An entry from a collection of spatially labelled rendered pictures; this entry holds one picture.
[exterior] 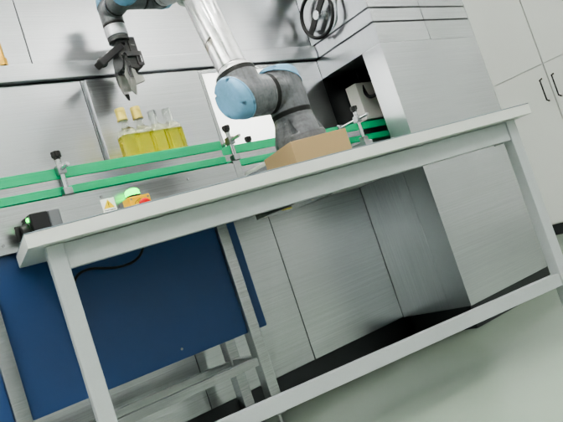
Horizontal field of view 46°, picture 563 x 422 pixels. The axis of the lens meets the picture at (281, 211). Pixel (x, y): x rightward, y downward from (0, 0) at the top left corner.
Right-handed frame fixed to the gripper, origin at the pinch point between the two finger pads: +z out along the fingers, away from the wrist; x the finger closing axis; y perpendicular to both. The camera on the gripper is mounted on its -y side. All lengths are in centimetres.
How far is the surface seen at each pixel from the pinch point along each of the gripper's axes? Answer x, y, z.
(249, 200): -56, -8, 52
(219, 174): -16.0, 14.1, 36.1
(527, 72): 69, 381, -8
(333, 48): 3, 107, -12
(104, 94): 11.7, -3.1, -5.0
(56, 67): 12.5, -16.7, -16.3
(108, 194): -16.2, -25.9, 35.3
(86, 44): 14.8, -2.3, -24.9
